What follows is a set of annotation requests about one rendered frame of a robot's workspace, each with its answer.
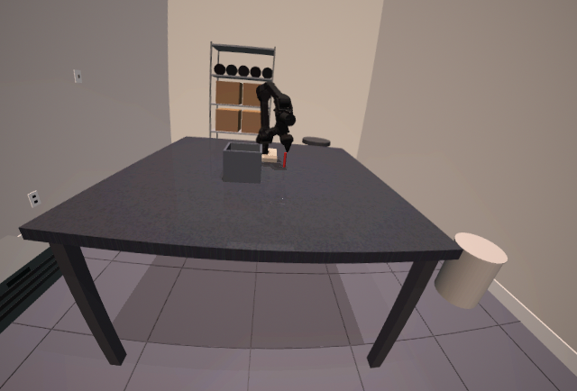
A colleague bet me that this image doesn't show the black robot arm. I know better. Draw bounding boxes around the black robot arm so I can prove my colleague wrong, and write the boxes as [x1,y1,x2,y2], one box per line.
[256,81,296,155]

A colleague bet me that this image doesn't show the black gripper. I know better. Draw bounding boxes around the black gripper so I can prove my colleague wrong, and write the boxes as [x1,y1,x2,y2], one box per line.
[276,123,294,152]

